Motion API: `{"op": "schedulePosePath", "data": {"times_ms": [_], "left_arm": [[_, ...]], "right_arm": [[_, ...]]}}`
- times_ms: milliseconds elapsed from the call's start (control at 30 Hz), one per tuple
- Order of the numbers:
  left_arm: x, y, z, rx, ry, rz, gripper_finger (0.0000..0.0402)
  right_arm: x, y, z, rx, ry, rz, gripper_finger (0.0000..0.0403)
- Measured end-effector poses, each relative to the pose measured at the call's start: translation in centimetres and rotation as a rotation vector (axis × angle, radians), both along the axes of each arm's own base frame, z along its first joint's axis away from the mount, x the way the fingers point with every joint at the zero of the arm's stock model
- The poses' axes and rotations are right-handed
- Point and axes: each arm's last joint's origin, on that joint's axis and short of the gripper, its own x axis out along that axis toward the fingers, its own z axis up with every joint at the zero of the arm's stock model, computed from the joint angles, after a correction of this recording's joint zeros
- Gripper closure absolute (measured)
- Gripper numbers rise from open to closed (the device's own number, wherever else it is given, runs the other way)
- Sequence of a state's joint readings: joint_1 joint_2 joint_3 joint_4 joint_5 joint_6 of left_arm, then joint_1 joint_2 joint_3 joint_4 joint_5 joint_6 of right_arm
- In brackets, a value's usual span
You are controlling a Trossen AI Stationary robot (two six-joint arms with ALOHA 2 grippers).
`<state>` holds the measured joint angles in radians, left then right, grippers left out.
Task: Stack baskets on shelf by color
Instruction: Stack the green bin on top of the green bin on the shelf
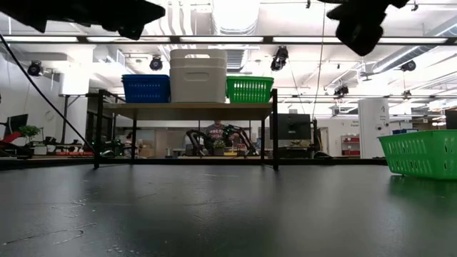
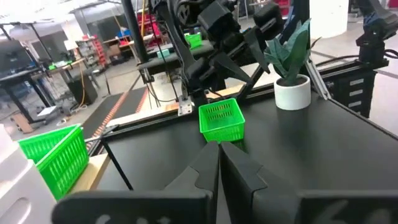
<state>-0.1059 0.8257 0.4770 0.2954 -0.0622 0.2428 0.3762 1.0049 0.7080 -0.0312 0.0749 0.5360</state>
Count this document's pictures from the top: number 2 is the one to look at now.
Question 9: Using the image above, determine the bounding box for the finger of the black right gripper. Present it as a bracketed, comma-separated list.
[244, 26, 271, 74]
[214, 50, 251, 83]

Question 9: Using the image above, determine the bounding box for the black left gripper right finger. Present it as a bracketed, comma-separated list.
[220, 141, 398, 224]

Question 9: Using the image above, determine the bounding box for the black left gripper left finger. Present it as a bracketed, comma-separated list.
[52, 141, 221, 224]

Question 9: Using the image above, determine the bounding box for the green slotted plastic basket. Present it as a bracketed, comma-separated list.
[17, 123, 86, 169]
[198, 98, 246, 144]
[35, 130, 90, 201]

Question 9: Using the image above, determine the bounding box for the white plastic basket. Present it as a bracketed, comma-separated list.
[0, 161, 57, 224]
[0, 146, 34, 170]
[0, 123, 16, 152]

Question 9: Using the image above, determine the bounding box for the small green item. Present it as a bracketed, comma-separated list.
[185, 32, 203, 50]

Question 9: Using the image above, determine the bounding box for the grey cart with black pole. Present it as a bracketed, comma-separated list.
[121, 0, 216, 75]

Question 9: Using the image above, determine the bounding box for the green plant in white pot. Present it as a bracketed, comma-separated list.
[263, 18, 313, 111]

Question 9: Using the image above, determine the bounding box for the silver aluminium strut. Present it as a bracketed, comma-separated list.
[305, 58, 331, 101]

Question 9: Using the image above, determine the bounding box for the white round column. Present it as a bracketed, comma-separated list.
[310, 0, 350, 39]

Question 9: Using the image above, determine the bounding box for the black table mat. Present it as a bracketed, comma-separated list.
[93, 90, 398, 192]

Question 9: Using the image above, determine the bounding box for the black cabinet with silver labels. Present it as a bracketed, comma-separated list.
[323, 60, 390, 119]

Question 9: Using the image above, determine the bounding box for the black hazard striped floor mat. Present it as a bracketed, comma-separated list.
[81, 86, 149, 139]

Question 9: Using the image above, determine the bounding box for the cardboard box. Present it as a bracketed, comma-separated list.
[106, 43, 123, 58]

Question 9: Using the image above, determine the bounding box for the rack with red bins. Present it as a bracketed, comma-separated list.
[81, 34, 109, 68]

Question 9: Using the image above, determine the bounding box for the black floor bin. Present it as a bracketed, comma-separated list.
[67, 76, 99, 107]

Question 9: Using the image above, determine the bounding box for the black computer monitor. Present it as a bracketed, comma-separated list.
[0, 39, 34, 77]

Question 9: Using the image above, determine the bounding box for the black aluminium rig frame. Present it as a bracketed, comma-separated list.
[83, 58, 398, 147]

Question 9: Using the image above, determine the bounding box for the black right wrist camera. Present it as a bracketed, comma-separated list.
[253, 2, 285, 32]

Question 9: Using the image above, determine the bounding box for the silver metal bracket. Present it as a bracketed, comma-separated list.
[177, 95, 194, 117]

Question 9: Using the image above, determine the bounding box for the wooden shelf with black frame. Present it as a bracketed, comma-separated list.
[68, 140, 134, 196]

